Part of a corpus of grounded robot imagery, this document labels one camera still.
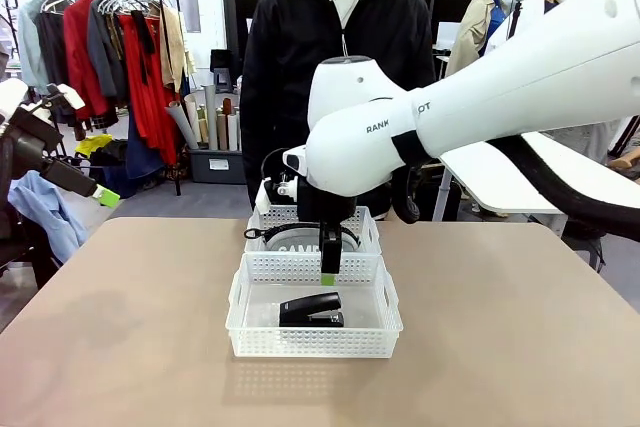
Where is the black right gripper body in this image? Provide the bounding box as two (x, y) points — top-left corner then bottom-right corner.
(297, 180), (359, 224)

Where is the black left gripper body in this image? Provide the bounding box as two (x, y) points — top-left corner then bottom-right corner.
(8, 106), (64, 169)

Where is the grey CAMPUS pencil case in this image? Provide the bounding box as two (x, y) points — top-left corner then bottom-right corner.
(243, 225), (363, 254)

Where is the black stapler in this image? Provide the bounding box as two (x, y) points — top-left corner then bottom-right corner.
(277, 291), (347, 329)

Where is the person right forearm black sleeve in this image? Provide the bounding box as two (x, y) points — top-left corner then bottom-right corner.
(239, 96), (267, 211)

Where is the yellow green cloth item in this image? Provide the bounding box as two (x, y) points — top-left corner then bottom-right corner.
(74, 133), (114, 159)

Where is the light blue shirt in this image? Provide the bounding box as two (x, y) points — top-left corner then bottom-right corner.
(7, 170), (91, 265)

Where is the white perforated plastic basket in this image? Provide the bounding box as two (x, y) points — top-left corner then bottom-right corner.
(244, 204), (382, 268)
(225, 251), (404, 359)

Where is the black hanging garment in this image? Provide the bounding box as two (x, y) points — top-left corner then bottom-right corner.
(37, 9), (77, 124)

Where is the red hanging coat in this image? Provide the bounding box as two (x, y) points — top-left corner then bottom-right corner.
(62, 0), (119, 121)

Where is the pale grey hanging jacket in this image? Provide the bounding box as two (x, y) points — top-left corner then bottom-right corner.
(17, 0), (52, 96)

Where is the red hanging dress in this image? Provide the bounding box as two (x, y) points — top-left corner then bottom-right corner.
(118, 11), (180, 166)

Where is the dark grey hanging jacket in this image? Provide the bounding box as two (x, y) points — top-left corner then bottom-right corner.
(88, 0), (130, 106)

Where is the dark grey storage bin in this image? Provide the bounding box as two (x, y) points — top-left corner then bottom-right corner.
(189, 148), (247, 185)

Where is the grey slanted cardboard tube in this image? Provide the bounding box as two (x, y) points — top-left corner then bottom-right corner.
(165, 100), (199, 150)

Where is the tall grey cardboard tube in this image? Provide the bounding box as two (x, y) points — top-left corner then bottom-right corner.
(203, 85), (220, 151)

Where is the beige hanging garment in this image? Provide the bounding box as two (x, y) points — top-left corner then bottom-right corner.
(159, 5), (190, 94)

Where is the person torso in black jacket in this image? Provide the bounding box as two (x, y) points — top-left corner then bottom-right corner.
(239, 0), (437, 222)

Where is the white background table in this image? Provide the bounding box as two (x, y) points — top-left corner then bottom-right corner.
(442, 138), (569, 214)

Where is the mannequin in beige trench coat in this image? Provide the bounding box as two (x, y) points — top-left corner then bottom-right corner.
(444, 0), (507, 79)

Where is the black tripod pole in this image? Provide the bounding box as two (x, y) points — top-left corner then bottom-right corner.
(507, 0), (524, 43)

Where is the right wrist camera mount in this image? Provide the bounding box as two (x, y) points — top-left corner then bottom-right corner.
(259, 172), (302, 211)

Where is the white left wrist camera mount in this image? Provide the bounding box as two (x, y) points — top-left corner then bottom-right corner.
(45, 83), (87, 111)

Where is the pale wall panel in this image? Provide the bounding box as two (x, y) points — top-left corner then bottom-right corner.
(168, 0), (202, 35)

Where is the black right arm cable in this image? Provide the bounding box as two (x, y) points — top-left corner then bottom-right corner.
(391, 130), (640, 241)

